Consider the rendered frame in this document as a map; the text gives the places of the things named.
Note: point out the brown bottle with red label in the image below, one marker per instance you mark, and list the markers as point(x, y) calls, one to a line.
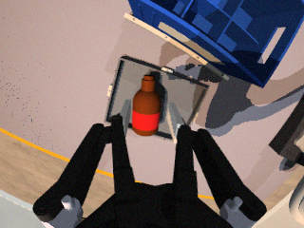
point(146, 108)

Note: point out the blue divided crate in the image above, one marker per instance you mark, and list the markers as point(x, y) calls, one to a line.
point(253, 25)

